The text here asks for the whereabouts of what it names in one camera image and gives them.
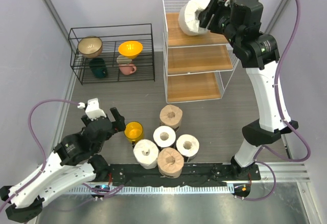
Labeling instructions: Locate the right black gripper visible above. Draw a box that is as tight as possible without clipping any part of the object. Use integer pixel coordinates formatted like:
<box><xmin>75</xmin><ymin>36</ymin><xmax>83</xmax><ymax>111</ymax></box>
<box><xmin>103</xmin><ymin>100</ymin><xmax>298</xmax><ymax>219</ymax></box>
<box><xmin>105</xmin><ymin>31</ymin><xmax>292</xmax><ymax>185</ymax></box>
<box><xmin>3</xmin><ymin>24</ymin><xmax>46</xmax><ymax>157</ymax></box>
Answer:
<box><xmin>198</xmin><ymin>0</ymin><xmax>240</xmax><ymax>49</ymax></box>

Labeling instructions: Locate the white towel roll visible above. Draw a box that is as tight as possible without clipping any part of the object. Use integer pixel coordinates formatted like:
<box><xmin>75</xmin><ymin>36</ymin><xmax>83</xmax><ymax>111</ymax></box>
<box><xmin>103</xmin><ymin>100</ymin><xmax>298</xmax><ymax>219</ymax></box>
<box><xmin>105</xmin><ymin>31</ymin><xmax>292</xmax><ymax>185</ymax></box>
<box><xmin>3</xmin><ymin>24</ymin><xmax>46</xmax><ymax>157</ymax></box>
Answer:
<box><xmin>178</xmin><ymin>0</ymin><xmax>210</xmax><ymax>36</ymax></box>
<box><xmin>133</xmin><ymin>139</ymin><xmax>159</xmax><ymax>169</ymax></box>

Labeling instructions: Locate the white towel roll front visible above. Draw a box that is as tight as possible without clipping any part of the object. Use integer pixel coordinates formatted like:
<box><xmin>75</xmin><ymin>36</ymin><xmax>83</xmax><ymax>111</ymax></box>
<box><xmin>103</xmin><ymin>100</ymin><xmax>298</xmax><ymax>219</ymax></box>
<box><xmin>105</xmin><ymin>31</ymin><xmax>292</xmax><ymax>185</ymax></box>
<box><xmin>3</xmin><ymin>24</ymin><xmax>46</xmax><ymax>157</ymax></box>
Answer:
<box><xmin>133</xmin><ymin>139</ymin><xmax>159</xmax><ymax>169</ymax></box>

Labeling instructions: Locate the brown paper towel roll back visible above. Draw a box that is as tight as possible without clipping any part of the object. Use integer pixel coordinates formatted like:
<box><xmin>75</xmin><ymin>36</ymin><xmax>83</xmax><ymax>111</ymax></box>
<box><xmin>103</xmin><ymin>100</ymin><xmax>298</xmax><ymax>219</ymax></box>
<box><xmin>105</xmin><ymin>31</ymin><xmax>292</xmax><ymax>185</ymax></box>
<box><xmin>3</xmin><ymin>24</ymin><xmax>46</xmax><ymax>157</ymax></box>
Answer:
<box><xmin>159</xmin><ymin>104</ymin><xmax>183</xmax><ymax>131</ymax></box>

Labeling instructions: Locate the brown paper towel roll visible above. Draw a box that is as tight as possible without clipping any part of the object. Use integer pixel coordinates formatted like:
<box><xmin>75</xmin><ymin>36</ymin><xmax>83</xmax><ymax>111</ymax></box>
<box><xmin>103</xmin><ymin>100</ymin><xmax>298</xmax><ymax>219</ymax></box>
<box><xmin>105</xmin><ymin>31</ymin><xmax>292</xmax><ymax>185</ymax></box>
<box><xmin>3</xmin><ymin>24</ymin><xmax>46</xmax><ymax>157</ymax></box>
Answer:
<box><xmin>159</xmin><ymin>104</ymin><xmax>183</xmax><ymax>131</ymax></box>
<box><xmin>157</xmin><ymin>147</ymin><xmax>184</xmax><ymax>178</ymax></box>

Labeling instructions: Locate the brown paper towel roll front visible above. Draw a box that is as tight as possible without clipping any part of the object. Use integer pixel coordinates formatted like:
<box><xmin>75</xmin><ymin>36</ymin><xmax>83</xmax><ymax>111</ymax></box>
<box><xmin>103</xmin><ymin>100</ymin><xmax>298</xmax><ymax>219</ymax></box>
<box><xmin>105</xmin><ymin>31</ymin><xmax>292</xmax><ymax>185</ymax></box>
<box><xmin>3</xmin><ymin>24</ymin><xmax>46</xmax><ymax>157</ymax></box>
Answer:
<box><xmin>157</xmin><ymin>147</ymin><xmax>184</xmax><ymax>178</ymax></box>

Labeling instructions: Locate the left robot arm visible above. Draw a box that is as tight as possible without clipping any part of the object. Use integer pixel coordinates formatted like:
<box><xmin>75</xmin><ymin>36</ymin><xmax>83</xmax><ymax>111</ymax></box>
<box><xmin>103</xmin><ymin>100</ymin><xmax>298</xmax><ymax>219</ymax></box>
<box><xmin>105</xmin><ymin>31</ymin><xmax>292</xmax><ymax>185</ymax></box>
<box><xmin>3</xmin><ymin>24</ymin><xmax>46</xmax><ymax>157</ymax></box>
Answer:
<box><xmin>1</xmin><ymin>107</ymin><xmax>126</xmax><ymax>223</ymax></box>

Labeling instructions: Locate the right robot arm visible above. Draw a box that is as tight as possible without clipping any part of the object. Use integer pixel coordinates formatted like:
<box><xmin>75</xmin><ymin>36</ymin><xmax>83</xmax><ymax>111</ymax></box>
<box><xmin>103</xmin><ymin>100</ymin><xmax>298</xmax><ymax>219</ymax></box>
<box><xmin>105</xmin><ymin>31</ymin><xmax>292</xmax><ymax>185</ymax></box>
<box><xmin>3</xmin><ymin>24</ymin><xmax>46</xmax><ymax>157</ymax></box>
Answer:
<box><xmin>198</xmin><ymin>0</ymin><xmax>298</xmax><ymax>181</ymax></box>

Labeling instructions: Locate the white roll dark wrap centre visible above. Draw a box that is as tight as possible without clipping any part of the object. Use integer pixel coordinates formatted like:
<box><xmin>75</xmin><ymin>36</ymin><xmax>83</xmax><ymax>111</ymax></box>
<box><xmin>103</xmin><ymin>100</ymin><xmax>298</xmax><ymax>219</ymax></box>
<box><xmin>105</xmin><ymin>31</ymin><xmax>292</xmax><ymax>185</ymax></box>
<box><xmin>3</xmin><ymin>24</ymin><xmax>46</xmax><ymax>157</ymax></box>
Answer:
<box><xmin>153</xmin><ymin>126</ymin><xmax>176</xmax><ymax>150</ymax></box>

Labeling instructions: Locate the white roll dark wrap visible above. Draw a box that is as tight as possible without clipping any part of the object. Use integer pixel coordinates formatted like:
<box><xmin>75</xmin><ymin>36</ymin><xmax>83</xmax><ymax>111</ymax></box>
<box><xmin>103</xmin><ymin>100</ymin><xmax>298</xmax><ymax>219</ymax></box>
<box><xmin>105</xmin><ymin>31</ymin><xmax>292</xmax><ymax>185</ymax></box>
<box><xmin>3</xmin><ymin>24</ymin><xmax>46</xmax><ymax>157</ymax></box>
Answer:
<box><xmin>153</xmin><ymin>126</ymin><xmax>176</xmax><ymax>150</ymax></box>
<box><xmin>176</xmin><ymin>134</ymin><xmax>200</xmax><ymax>163</ymax></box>

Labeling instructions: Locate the pink mug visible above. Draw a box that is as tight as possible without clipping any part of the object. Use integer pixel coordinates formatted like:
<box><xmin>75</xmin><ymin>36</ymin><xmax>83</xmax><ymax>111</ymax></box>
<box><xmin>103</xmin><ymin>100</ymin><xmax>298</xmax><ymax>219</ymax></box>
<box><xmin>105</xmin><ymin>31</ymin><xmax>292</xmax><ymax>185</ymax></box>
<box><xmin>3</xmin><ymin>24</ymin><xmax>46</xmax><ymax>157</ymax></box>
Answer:
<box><xmin>119</xmin><ymin>64</ymin><xmax>137</xmax><ymax>76</ymax></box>

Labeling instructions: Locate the dark green mug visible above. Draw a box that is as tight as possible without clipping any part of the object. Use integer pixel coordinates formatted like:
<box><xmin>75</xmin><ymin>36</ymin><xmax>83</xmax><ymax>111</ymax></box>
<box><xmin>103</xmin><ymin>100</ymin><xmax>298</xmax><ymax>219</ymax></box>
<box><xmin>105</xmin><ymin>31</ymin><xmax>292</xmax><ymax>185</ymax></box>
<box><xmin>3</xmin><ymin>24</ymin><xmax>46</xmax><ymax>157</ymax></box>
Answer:
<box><xmin>89</xmin><ymin>58</ymin><xmax>108</xmax><ymax>79</ymax></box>

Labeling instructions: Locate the white roll dark wrap right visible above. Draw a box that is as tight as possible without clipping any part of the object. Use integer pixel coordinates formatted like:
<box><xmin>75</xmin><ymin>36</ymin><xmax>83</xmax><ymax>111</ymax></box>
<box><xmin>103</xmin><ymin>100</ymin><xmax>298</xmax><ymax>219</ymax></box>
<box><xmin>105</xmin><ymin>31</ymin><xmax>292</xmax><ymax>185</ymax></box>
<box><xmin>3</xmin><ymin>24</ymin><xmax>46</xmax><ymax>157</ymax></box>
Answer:
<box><xmin>176</xmin><ymin>134</ymin><xmax>200</xmax><ymax>163</ymax></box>

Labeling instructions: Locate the yellow bowl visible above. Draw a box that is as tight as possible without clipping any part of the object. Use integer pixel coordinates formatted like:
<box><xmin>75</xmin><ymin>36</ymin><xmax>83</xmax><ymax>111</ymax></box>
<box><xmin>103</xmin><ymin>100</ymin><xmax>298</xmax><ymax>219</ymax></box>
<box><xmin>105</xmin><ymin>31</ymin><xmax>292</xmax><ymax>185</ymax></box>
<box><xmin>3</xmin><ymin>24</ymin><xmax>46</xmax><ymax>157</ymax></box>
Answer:
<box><xmin>118</xmin><ymin>40</ymin><xmax>143</xmax><ymax>59</ymax></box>

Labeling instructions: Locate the beige ceramic bowl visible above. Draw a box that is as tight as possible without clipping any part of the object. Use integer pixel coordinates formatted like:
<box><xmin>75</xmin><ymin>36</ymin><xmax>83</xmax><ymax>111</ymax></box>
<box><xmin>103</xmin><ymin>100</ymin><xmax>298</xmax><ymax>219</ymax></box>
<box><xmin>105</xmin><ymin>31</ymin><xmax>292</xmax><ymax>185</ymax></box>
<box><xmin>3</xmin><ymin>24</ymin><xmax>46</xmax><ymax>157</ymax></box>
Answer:
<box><xmin>78</xmin><ymin>36</ymin><xmax>103</xmax><ymax>58</ymax></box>

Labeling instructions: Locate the yellow mug black handle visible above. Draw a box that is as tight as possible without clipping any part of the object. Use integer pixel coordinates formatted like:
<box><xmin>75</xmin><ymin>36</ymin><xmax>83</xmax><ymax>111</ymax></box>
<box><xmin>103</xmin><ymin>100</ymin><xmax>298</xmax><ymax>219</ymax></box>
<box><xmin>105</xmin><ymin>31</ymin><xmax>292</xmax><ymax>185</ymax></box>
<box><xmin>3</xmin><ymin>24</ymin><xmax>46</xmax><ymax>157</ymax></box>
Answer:
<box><xmin>124</xmin><ymin>121</ymin><xmax>144</xmax><ymax>147</ymax></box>

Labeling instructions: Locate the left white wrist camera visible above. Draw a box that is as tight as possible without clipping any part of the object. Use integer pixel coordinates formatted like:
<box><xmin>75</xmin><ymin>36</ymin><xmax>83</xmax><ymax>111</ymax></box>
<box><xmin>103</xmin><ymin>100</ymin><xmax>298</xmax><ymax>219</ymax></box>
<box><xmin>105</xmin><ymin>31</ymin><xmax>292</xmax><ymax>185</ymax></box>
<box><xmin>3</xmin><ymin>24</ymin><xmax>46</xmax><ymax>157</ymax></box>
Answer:
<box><xmin>77</xmin><ymin>98</ymin><xmax>107</xmax><ymax>121</ymax></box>

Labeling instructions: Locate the white wire wooden shelf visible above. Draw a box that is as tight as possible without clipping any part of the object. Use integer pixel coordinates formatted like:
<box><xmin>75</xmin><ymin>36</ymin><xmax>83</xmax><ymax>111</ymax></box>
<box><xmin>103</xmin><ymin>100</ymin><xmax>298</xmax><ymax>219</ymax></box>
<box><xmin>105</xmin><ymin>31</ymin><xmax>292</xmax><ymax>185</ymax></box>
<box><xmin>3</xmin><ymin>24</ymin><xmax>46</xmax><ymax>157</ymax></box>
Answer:
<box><xmin>162</xmin><ymin>0</ymin><xmax>239</xmax><ymax>103</ymax></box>

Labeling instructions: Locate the black wire dish rack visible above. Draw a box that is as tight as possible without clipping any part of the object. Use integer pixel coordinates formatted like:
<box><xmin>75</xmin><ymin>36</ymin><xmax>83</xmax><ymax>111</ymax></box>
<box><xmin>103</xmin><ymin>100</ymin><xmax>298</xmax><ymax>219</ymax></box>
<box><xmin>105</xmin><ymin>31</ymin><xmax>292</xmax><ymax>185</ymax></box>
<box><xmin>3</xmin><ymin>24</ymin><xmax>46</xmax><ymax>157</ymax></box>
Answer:
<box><xmin>68</xmin><ymin>23</ymin><xmax>155</xmax><ymax>84</ymax></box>

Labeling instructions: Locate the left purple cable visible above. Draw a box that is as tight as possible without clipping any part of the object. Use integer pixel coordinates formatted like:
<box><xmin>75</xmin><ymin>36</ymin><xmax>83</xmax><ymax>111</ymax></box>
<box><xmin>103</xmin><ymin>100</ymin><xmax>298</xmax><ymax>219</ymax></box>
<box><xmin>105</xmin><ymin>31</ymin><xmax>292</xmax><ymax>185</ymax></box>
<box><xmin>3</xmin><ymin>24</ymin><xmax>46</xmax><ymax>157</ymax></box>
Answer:
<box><xmin>0</xmin><ymin>99</ymin><xmax>126</xmax><ymax>211</ymax></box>

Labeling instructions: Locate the purple cable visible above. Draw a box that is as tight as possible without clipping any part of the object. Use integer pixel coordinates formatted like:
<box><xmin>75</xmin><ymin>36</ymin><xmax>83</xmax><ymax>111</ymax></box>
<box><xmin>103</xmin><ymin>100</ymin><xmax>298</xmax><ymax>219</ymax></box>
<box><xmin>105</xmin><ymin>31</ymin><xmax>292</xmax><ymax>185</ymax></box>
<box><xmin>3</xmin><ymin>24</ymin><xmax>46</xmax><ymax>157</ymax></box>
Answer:
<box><xmin>240</xmin><ymin>0</ymin><xmax>311</xmax><ymax>201</ymax></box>
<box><xmin>0</xmin><ymin>99</ymin><xmax>126</xmax><ymax>211</ymax></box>

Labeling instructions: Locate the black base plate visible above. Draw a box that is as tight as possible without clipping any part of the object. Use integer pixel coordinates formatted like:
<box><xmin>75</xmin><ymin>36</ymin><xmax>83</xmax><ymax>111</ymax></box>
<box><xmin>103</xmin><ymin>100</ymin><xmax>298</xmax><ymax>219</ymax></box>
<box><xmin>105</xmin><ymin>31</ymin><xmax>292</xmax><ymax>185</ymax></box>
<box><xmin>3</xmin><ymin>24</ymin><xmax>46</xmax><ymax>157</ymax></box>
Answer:
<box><xmin>109</xmin><ymin>163</ymin><xmax>261</xmax><ymax>187</ymax></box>

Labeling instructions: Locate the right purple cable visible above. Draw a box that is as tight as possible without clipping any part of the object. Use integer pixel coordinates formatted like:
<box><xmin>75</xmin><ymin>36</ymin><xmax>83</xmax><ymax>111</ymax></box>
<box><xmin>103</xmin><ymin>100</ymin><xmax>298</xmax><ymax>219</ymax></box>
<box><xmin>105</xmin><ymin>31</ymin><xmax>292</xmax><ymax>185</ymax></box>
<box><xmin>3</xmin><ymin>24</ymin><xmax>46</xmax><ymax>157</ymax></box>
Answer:
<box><xmin>240</xmin><ymin>0</ymin><xmax>311</xmax><ymax>201</ymax></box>

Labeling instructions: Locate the aluminium rail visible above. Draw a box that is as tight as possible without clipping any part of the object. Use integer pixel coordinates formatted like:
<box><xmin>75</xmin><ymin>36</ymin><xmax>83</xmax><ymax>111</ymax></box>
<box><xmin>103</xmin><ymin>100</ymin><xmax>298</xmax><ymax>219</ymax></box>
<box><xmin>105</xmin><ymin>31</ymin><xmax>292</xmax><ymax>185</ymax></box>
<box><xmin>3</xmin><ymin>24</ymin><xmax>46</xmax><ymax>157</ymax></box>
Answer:
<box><xmin>61</xmin><ymin>161</ymin><xmax>311</xmax><ymax>194</ymax></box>

